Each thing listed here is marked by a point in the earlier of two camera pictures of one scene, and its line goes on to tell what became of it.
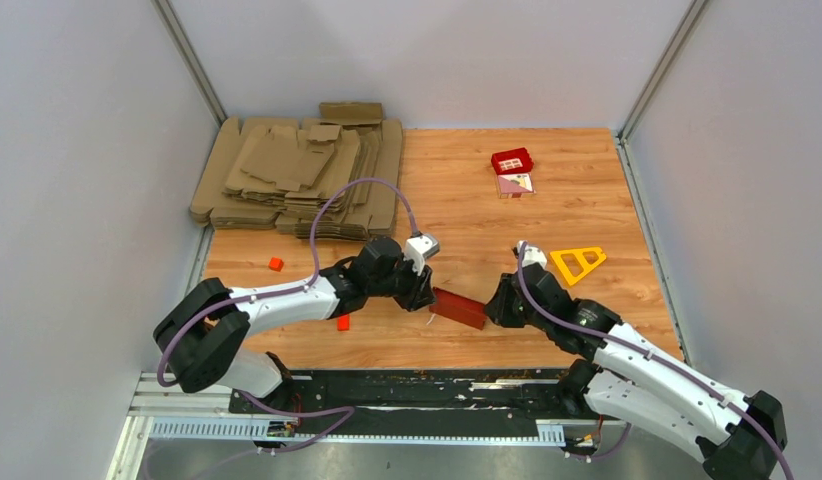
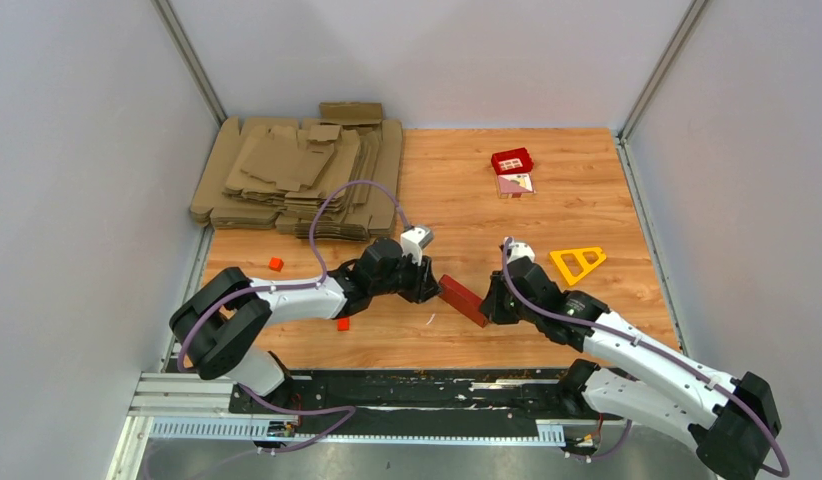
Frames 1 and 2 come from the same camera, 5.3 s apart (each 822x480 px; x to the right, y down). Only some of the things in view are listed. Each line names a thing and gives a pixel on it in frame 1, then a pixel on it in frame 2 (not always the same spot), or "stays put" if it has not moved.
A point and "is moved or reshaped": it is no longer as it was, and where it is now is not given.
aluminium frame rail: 196,406 stays put
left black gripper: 421,293 stays put
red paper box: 458,307 is moved or reshaped
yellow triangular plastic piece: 565,269 stays put
